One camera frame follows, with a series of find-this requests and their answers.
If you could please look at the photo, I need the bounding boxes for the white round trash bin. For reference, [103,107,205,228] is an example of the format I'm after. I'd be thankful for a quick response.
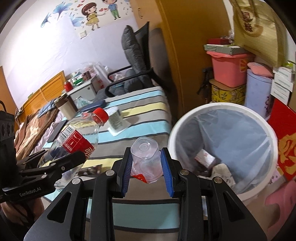
[168,103,278,202]

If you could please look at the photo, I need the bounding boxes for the clear plastic cup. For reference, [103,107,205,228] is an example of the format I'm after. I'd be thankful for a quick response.
[130,137,164,184]

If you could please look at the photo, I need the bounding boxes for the person's left forearm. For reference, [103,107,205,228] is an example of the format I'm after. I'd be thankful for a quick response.
[0,197,44,230]

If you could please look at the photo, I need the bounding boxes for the red label water bottle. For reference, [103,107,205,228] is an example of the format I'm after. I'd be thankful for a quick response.
[38,107,110,193]

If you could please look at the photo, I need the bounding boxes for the blue folded cloth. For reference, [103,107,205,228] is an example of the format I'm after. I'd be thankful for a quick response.
[37,98,58,116]

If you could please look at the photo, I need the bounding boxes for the pink plastic stool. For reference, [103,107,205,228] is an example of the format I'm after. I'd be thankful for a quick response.
[265,185,293,218]

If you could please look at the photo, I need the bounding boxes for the white plastic bag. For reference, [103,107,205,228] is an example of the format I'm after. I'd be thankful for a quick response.
[92,61,111,90]

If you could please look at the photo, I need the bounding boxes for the wooden door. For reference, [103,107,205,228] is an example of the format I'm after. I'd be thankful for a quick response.
[0,66,18,114]

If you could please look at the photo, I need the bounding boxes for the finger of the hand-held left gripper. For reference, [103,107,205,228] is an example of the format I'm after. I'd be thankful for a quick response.
[20,151,87,184]
[16,149,48,171]

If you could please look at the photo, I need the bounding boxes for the beige kettle brown lid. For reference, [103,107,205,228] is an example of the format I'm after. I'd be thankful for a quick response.
[54,95,78,118]

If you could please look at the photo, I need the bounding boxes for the pink plastic storage bin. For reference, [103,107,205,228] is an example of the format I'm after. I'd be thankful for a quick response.
[206,51,255,88]

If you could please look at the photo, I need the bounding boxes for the brown snack wrapper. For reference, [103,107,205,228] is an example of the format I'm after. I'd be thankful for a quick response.
[81,164,103,177]

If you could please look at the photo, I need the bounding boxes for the translucent bin liner bag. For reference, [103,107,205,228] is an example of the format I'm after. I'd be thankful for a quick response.
[178,110,270,193]

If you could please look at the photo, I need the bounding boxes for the yellow floral box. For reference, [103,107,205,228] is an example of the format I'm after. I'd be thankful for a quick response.
[209,79,246,106]

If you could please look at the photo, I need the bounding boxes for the pink carton box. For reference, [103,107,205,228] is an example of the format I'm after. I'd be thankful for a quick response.
[194,149,216,167]

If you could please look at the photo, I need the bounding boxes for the crumpled pale green bag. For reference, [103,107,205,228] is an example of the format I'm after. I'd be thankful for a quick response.
[75,96,93,108]

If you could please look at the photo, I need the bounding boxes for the cartoon wall sticker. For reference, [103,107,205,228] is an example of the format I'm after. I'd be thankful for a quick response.
[40,0,130,32]

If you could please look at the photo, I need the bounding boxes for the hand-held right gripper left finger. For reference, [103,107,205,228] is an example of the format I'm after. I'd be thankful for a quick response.
[28,147,133,241]

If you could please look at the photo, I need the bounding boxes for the grey cushioned office chair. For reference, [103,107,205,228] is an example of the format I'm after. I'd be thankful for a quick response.
[96,25,154,98]

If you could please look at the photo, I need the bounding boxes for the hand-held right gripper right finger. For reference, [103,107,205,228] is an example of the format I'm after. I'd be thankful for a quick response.
[161,147,271,241]

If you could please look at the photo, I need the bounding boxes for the dark wrapper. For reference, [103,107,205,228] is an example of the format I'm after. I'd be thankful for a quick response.
[198,162,213,177]

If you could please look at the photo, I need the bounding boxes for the wooden headboard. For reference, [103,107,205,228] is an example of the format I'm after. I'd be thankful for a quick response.
[17,71,66,116]

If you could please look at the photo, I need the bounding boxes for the lavender bucket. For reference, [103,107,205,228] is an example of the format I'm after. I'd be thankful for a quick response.
[244,70,273,116]

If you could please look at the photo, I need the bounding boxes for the black smartphone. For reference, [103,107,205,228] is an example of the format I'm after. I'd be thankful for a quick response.
[47,119,68,142]

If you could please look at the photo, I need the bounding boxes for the black office chair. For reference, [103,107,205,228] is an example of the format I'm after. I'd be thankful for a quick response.
[105,22,167,98]

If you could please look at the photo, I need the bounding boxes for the navy glasses case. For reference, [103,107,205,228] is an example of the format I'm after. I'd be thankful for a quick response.
[80,101,107,114]

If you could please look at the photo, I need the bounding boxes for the striped flat box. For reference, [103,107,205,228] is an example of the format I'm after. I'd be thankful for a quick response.
[203,44,248,54]

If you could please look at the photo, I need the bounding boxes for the brown patterned blanket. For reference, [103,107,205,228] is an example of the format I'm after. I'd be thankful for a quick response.
[14,108,59,158]

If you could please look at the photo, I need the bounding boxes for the dark red flat box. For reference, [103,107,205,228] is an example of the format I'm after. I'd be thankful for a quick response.
[207,38,232,45]

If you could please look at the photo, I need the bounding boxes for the white nightstand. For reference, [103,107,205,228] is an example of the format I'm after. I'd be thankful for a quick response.
[67,76,99,96]

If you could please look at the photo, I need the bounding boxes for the gold paper bag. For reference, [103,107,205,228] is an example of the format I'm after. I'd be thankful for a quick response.
[229,0,292,67]

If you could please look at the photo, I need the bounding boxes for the green white box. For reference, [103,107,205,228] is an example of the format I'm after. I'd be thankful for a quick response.
[70,72,84,84]

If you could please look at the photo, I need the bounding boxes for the red gift box gold print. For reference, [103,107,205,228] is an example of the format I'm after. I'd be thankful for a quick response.
[267,100,296,180]

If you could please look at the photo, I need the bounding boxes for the wooden wardrobe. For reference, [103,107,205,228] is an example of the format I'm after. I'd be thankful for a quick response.
[129,0,236,121]

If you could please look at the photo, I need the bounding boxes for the clear plastic bag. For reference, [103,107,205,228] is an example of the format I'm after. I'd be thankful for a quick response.
[79,61,97,75]

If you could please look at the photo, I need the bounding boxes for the pink bucket lid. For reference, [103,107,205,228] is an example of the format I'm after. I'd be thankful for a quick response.
[247,62,274,78]

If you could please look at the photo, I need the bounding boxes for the cream paper bag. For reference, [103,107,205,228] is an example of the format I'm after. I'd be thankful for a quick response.
[211,163,237,186]

